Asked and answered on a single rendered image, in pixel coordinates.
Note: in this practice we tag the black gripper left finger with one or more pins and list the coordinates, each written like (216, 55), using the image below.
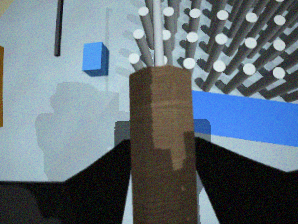
(95, 195)

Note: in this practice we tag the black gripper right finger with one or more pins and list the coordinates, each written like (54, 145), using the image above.
(245, 191)

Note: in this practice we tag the blue block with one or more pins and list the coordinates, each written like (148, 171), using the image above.
(95, 59)

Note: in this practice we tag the blue tape strip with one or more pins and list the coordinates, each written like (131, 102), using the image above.
(245, 118)

